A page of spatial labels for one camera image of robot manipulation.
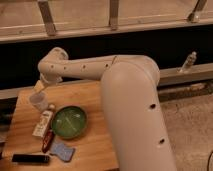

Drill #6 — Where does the wooden bamboo table board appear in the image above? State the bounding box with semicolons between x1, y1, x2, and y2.
0;82;118;171

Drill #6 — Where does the dark red marker pen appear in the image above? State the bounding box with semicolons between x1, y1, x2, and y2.
42;130;54;153

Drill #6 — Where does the green ceramic bowl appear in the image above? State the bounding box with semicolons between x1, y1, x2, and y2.
51;106;87;139

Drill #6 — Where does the blue sponge cloth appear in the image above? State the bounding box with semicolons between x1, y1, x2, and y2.
49;142;75;162

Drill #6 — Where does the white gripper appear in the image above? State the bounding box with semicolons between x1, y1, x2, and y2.
33;74;63;93

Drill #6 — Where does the metal window frame rail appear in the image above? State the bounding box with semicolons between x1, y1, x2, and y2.
0;0;213;43

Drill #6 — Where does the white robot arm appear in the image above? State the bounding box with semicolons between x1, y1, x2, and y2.
38;47;177;171

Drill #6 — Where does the black rectangular remote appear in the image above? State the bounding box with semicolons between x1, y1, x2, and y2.
12;154;50;164

